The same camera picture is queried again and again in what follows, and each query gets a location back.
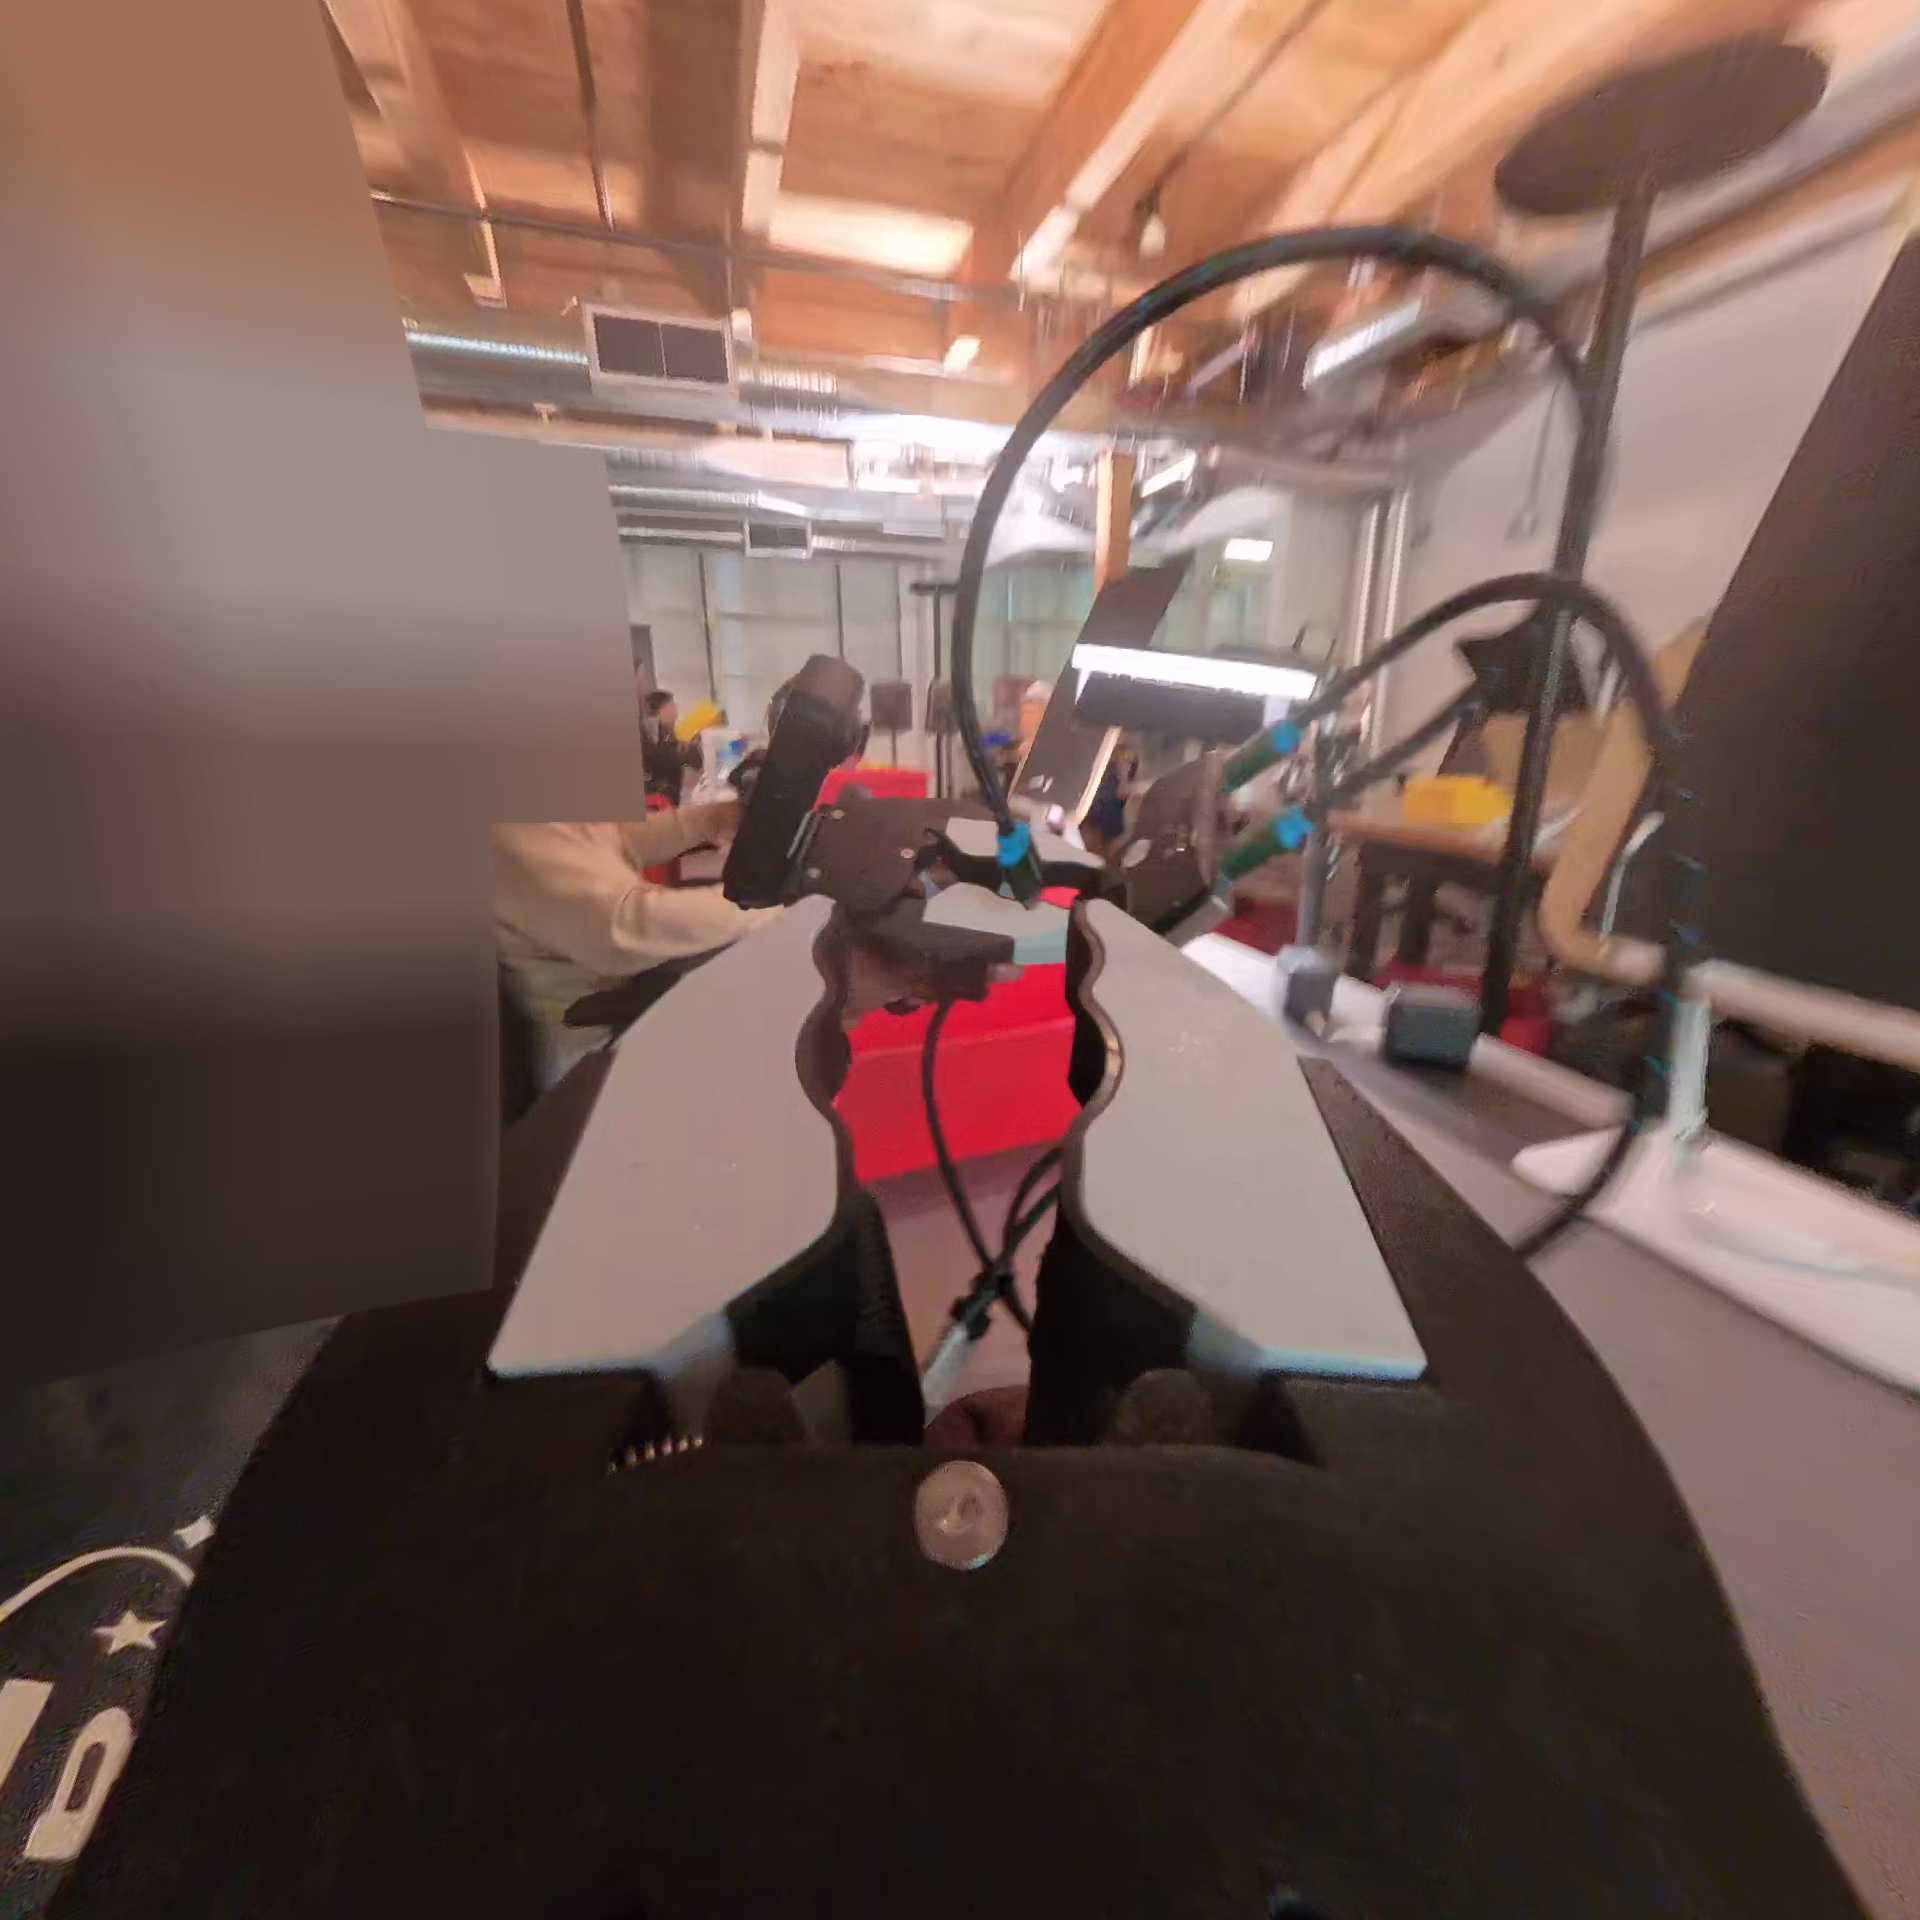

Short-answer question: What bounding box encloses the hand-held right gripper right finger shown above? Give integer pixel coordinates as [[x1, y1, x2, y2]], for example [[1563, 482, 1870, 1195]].
[[1053, 903, 1430, 1379]]

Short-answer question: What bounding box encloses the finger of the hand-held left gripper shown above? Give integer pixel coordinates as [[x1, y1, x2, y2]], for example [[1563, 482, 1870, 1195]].
[[924, 882, 1081, 971]]

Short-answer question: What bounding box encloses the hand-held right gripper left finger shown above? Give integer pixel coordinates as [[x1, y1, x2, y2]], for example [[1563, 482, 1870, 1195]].
[[484, 897, 859, 1379]]

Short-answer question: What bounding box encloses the small black hdmi adapter box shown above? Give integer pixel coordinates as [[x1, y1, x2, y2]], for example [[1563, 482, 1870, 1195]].
[[853, 919, 1086, 1361]]

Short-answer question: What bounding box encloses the led light panel on stand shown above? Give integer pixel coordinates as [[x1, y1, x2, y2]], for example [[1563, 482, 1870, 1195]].
[[1007, 563, 1325, 819]]

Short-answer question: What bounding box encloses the ceiling air vent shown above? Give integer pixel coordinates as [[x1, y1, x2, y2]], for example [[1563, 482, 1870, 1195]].
[[581, 304, 741, 394]]

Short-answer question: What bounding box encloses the person's dark printed shirt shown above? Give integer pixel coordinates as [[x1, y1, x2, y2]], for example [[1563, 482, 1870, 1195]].
[[0, 1319, 353, 1920]]

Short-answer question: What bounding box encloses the large wood-rimmed black board on stand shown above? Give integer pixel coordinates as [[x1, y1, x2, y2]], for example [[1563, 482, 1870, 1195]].
[[1510, 224, 1920, 1403]]

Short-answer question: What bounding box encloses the black hdmi switch with button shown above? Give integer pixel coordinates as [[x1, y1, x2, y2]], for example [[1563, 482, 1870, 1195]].
[[1118, 749, 1233, 945]]

